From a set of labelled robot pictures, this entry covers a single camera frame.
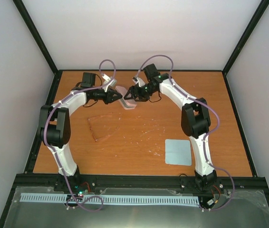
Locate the pink glasses case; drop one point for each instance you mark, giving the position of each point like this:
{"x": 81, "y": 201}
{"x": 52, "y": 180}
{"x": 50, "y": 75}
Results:
{"x": 126, "y": 104}

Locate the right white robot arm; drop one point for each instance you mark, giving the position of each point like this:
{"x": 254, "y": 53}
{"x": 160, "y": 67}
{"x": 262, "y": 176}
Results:
{"x": 195, "y": 118}

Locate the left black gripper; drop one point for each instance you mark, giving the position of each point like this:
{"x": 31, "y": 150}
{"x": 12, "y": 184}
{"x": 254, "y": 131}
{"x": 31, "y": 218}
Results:
{"x": 118, "y": 96}

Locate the light blue cleaning cloth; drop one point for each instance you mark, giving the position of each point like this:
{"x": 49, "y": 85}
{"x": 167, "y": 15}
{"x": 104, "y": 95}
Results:
{"x": 178, "y": 152}

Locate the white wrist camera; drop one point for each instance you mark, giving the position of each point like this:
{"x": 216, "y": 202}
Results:
{"x": 138, "y": 82}
{"x": 108, "y": 81}

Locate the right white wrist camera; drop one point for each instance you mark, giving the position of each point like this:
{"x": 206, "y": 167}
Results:
{"x": 138, "y": 82}

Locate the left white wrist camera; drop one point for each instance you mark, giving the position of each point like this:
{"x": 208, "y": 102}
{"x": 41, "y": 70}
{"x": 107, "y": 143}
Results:
{"x": 108, "y": 81}

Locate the slotted grey cable duct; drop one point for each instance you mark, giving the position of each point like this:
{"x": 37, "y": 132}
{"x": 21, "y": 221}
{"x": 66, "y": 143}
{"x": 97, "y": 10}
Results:
{"x": 127, "y": 200}

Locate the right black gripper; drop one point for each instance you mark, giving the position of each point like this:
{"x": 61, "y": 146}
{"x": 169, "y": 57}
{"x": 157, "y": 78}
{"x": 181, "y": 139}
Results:
{"x": 132, "y": 90}

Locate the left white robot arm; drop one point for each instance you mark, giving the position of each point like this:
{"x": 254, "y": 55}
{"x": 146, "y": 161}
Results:
{"x": 54, "y": 128}

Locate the black aluminium frame rail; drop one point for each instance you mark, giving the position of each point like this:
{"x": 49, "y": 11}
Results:
{"x": 180, "y": 184}

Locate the transparent brown sunglasses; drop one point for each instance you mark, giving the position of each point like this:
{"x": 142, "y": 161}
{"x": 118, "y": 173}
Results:
{"x": 103, "y": 126}

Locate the metal base plate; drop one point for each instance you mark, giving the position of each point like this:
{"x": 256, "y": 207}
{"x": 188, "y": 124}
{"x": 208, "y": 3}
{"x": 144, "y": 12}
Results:
{"x": 246, "y": 209}

